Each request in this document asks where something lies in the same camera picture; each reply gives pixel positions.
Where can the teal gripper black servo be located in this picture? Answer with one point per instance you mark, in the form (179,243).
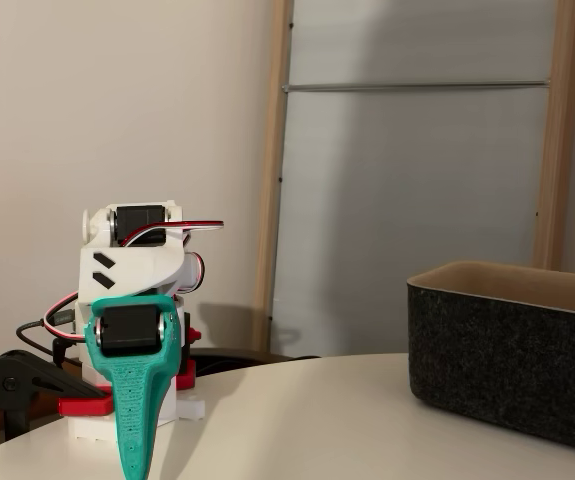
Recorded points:
(128,331)

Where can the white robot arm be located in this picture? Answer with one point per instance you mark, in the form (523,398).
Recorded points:
(132,265)

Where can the dark grey felt box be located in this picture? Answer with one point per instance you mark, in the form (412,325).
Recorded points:
(507,360)

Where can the black clamp with red knob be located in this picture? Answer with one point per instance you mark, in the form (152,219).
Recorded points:
(187,377)

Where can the black clamp with red pad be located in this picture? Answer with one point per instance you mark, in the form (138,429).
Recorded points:
(17,375)

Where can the wooden frame with frosted panel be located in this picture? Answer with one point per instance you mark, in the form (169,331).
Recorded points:
(274,150)

